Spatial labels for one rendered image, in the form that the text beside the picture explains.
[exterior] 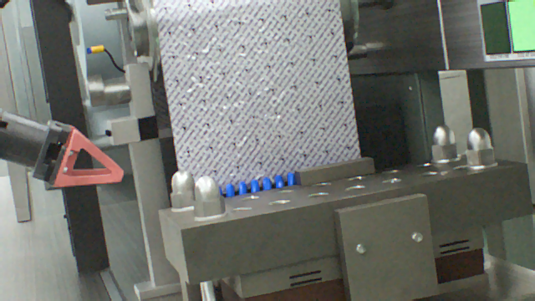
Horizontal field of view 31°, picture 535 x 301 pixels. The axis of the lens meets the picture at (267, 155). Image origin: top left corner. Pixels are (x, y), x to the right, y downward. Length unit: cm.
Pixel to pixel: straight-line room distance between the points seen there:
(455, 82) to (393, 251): 444
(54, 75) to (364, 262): 66
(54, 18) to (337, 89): 49
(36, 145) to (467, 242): 51
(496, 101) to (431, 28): 29
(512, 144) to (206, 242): 63
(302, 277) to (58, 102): 60
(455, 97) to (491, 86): 400
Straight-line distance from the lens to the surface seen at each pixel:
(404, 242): 104
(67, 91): 150
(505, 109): 147
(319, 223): 102
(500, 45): 104
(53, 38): 150
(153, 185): 126
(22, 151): 114
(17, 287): 151
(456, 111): 547
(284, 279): 103
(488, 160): 112
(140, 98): 125
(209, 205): 101
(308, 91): 122
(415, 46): 126
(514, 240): 150
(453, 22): 115
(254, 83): 120
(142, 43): 121
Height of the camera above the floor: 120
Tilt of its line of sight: 6 degrees down
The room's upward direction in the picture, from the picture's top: 8 degrees counter-clockwise
